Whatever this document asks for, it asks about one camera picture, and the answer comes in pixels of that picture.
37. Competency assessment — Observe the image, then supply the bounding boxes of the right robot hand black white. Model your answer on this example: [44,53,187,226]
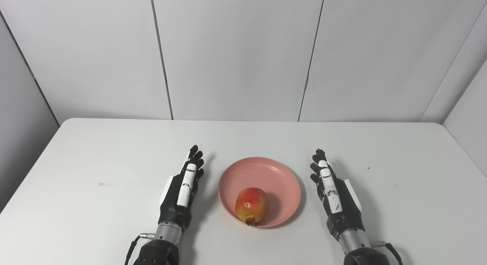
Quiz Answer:
[310,149,366,241]

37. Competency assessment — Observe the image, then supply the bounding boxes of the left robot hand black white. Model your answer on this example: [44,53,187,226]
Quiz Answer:
[158,145,205,232]

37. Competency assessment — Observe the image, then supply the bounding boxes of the pink round plate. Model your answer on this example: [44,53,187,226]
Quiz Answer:
[218,156,301,228]

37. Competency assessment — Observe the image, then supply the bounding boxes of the red yellow apple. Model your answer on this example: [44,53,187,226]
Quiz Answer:
[235,187,270,226]

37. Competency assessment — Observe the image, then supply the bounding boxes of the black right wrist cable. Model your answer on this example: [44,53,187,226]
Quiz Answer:
[375,241,404,265]

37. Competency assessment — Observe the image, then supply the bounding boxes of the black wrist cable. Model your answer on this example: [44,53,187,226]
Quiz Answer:
[124,233,156,265]
[375,241,404,265]

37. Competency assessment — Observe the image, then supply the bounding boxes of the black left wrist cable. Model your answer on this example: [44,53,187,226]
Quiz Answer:
[124,233,156,265]

